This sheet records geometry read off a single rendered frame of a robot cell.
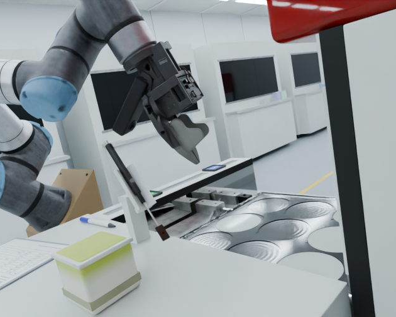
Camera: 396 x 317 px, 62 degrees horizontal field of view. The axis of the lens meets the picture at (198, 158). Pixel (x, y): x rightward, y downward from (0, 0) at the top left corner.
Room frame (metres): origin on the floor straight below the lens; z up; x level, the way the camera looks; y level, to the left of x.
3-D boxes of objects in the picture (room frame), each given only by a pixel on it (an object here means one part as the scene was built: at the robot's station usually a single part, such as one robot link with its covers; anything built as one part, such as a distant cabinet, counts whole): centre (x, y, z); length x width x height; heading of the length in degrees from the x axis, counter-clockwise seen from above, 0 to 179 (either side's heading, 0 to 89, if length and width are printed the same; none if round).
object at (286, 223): (0.61, -0.14, 0.90); 0.34 x 0.34 x 0.01; 42
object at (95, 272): (0.39, 0.15, 1.00); 0.07 x 0.07 x 0.07; 46
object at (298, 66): (7.54, -2.62, 1.00); 1.80 x 1.08 x 2.00; 132
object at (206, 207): (0.85, -0.01, 0.89); 0.08 x 0.03 x 0.03; 42
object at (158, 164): (4.57, 0.63, 1.00); 1.80 x 1.08 x 2.00; 132
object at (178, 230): (0.80, 0.05, 0.87); 0.36 x 0.08 x 0.03; 132
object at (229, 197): (0.90, -0.07, 0.89); 0.08 x 0.03 x 0.03; 42
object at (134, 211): (0.53, 0.11, 1.03); 0.06 x 0.04 x 0.13; 42
